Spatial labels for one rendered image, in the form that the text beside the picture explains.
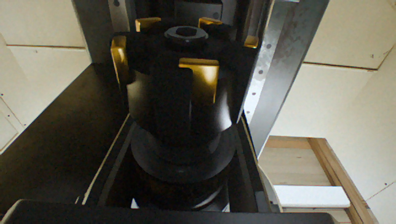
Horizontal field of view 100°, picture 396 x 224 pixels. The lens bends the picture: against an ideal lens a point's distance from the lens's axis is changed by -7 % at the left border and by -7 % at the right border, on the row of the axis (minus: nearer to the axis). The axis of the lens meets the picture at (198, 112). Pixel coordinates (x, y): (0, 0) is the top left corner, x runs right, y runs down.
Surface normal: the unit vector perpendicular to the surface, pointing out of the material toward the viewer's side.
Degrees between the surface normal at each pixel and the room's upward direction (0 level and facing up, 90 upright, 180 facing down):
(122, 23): 90
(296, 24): 90
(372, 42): 90
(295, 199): 180
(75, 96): 180
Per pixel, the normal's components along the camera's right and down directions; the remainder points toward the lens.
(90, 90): 0.07, -0.75
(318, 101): -0.02, 0.66
